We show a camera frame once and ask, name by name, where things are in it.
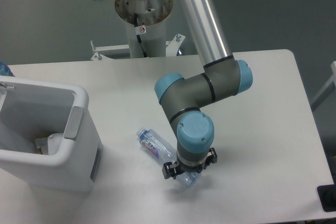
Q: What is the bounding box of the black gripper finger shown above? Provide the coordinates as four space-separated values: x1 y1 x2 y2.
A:
162 162 181 179
203 147 218 169

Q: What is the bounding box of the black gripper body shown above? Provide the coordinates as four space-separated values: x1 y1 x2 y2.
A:
177 153 207 173

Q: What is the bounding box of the clear plastic water bottle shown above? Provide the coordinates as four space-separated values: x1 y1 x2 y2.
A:
136 127 199 187

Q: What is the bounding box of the white plastic wrapper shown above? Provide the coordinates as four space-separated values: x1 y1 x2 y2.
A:
35 133 63 155

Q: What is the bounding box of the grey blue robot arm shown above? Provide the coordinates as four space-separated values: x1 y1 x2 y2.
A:
99 0 253 179

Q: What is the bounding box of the white trash can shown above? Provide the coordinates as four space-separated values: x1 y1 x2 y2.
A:
1 76 103 191

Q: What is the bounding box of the black clamp at table edge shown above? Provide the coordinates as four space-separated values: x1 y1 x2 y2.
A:
317 184 335 212

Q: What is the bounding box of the blue patterned object left edge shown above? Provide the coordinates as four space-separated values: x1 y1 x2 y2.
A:
0 62 15 77

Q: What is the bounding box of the white metal base frame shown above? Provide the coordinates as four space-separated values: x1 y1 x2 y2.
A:
90 34 197 61

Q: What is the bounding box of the white frame at right edge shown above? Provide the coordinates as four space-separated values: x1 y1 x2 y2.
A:
310 61 335 111

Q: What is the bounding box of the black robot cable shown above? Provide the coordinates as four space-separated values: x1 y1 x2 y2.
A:
133 13 148 58

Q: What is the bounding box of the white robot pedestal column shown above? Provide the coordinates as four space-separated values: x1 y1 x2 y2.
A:
115 0 173 57

